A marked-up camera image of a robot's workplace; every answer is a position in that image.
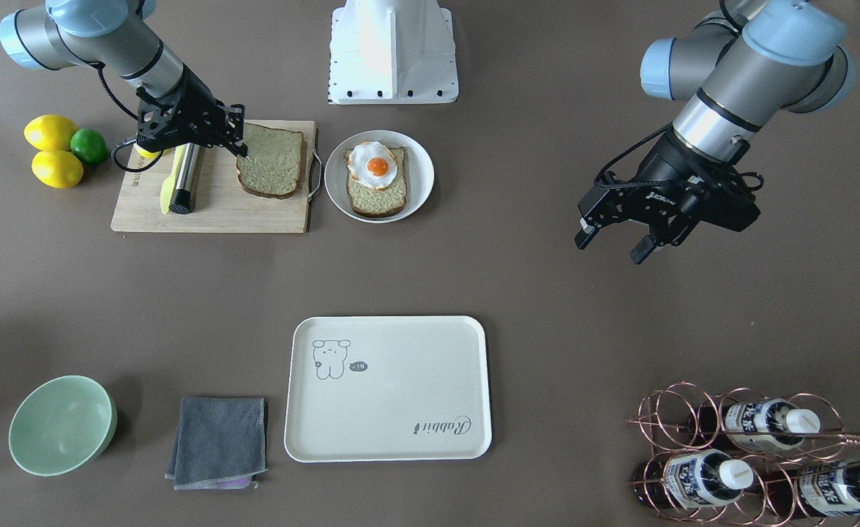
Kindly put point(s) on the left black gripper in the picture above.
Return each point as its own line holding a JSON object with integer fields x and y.
{"x": 662, "y": 176}

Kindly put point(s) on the cream rabbit tray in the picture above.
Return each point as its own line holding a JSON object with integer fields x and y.
{"x": 364, "y": 389}

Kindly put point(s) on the bread slice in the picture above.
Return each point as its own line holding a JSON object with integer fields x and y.
{"x": 274, "y": 163}
{"x": 376, "y": 203}

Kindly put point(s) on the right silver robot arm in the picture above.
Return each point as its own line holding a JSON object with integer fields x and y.
{"x": 62, "y": 34}

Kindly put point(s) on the wooden cutting board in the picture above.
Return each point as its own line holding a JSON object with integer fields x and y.
{"x": 220, "y": 205}

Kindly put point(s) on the white round plate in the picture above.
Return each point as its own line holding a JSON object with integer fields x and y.
{"x": 420, "y": 172}

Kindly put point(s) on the bread slice on plate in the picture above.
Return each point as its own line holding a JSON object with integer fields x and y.
{"x": 376, "y": 203}

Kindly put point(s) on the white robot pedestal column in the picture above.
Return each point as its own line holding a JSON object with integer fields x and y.
{"x": 392, "y": 52}

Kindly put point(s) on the dark drink bottle back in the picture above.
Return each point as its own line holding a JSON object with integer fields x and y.
{"x": 768, "y": 426}

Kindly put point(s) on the half lemon slice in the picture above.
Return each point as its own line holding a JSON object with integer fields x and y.
{"x": 145, "y": 154}

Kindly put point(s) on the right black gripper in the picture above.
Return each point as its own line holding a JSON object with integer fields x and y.
{"x": 194, "y": 100}

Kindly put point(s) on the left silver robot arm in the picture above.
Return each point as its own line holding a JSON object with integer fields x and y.
{"x": 739, "y": 66}

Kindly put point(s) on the fried egg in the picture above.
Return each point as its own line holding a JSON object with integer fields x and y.
{"x": 372, "y": 165}

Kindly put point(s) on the dark drink bottle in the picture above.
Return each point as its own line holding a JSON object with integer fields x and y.
{"x": 768, "y": 426}
{"x": 817, "y": 491}
{"x": 691, "y": 480}

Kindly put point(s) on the dark drink bottle front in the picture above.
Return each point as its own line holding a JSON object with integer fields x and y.
{"x": 691, "y": 480}

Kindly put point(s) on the green lime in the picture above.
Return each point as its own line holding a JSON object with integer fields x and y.
{"x": 89, "y": 146}

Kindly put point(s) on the yellow plastic knife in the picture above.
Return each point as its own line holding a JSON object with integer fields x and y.
{"x": 169, "y": 184}

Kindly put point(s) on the green bowl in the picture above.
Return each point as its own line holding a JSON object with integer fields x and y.
{"x": 62, "y": 425}

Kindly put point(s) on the steel muddler bar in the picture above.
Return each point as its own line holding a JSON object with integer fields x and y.
{"x": 182, "y": 198}

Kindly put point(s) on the yellow lemon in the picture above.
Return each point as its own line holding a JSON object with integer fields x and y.
{"x": 50, "y": 132}
{"x": 57, "y": 168}

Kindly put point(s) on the copper wire bottle rack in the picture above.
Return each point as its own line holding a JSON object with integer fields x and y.
{"x": 662, "y": 419}

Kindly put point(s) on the grey folded cloth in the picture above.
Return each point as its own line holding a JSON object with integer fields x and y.
{"x": 220, "y": 443}

